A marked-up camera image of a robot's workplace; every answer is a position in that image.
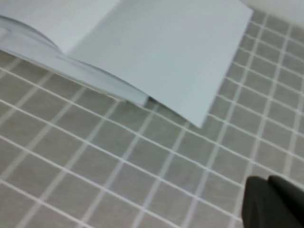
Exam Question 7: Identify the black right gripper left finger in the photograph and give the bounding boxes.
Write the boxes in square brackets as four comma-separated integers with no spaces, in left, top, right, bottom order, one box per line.
[241,175,286,228]

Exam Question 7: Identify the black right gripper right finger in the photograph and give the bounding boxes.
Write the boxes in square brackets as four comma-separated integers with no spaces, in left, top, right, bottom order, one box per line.
[268,175,304,228]

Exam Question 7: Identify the product catalogue book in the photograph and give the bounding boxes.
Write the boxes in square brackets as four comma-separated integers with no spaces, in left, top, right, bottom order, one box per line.
[0,0,254,129]

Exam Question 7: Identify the grey white checked tablecloth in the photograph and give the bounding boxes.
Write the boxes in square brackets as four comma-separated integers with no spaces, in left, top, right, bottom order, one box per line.
[0,9,304,228]

